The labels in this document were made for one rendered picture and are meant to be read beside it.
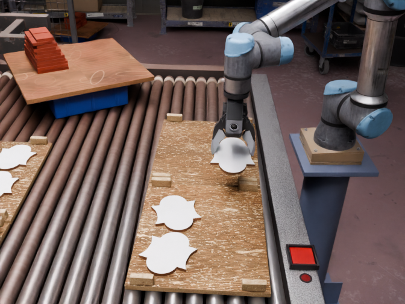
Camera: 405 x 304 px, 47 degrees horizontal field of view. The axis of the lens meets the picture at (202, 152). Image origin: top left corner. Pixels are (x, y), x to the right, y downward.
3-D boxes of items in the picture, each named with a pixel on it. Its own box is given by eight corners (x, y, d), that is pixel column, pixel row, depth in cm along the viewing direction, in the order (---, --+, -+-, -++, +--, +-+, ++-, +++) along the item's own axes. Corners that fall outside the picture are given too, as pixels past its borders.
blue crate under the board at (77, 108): (105, 76, 216) (103, 56, 211) (130, 104, 194) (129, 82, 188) (37, 88, 204) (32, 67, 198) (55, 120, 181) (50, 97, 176)
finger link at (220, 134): (213, 146, 145) (228, 123, 140) (213, 156, 140) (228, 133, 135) (204, 142, 144) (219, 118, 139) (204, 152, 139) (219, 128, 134)
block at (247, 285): (265, 286, 113) (266, 278, 111) (266, 292, 111) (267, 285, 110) (241, 285, 113) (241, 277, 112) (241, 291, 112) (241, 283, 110)
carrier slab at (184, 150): (254, 126, 181) (255, 123, 180) (260, 192, 147) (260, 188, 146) (164, 122, 182) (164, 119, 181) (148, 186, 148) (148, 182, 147)
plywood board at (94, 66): (112, 41, 227) (112, 37, 226) (154, 80, 190) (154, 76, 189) (3, 57, 206) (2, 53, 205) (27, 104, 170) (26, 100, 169)
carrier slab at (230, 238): (260, 192, 147) (261, 188, 146) (270, 297, 112) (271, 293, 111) (148, 187, 147) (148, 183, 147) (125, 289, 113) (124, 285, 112)
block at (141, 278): (155, 280, 114) (154, 272, 112) (153, 286, 112) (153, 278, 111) (130, 279, 114) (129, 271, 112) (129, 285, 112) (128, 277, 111)
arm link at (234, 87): (252, 81, 125) (221, 80, 125) (250, 97, 128) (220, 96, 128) (251, 70, 131) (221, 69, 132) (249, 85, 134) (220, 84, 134)
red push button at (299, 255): (310, 251, 126) (311, 247, 126) (314, 268, 121) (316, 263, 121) (288, 250, 126) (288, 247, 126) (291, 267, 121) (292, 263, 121)
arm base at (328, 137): (351, 130, 180) (355, 107, 175) (358, 151, 167) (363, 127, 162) (311, 129, 182) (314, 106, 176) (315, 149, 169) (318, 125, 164)
